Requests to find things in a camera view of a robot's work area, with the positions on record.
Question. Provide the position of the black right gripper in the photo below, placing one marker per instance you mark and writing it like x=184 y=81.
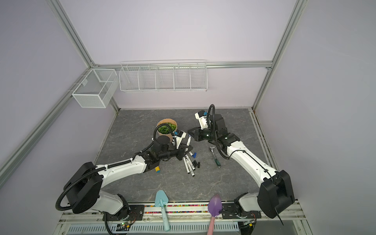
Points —
x=197 y=135

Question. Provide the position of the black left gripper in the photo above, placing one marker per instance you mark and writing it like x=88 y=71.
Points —
x=181 y=149

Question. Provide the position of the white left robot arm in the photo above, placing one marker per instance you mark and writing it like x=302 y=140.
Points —
x=84 y=192

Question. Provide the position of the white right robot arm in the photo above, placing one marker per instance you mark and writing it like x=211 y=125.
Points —
x=275 y=187

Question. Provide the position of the white marker on table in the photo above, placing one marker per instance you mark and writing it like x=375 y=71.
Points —
x=190 y=168
x=190 y=162
x=186 y=166

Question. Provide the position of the green artificial plant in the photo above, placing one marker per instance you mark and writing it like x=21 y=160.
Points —
x=166 y=128

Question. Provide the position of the teal garden trowel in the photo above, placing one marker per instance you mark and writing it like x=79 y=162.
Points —
x=161 y=201

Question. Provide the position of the purple garden trowel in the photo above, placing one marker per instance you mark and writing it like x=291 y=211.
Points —
x=214 y=208

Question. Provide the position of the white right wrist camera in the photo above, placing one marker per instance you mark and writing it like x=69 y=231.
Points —
x=201 y=116

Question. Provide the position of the white wire wall shelf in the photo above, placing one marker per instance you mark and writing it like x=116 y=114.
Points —
x=163 y=75

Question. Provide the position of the white mesh wall basket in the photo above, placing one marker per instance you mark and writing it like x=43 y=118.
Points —
x=97 y=88

